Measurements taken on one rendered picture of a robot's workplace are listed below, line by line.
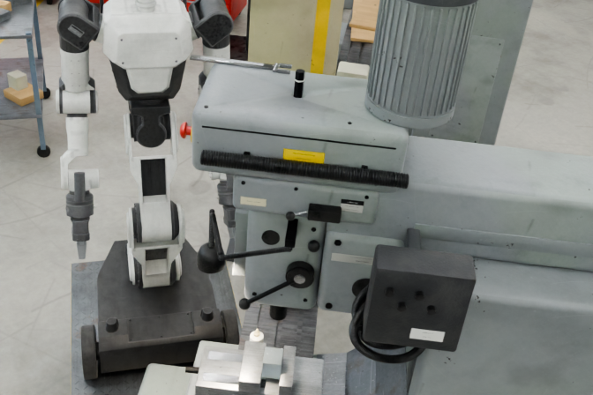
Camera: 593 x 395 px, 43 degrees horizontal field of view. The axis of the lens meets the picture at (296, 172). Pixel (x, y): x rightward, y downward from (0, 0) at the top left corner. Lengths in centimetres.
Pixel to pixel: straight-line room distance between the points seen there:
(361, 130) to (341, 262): 37
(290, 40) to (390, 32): 200
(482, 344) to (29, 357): 236
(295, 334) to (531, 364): 80
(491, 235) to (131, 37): 123
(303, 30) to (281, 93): 183
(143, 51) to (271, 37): 125
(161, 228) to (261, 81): 105
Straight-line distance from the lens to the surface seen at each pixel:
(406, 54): 156
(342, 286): 188
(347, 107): 168
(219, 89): 171
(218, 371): 221
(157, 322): 296
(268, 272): 189
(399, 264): 152
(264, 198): 173
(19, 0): 498
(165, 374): 256
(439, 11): 153
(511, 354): 190
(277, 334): 243
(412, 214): 175
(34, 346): 376
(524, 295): 180
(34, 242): 431
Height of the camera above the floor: 270
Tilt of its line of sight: 34 degrees down
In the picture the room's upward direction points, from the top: 6 degrees clockwise
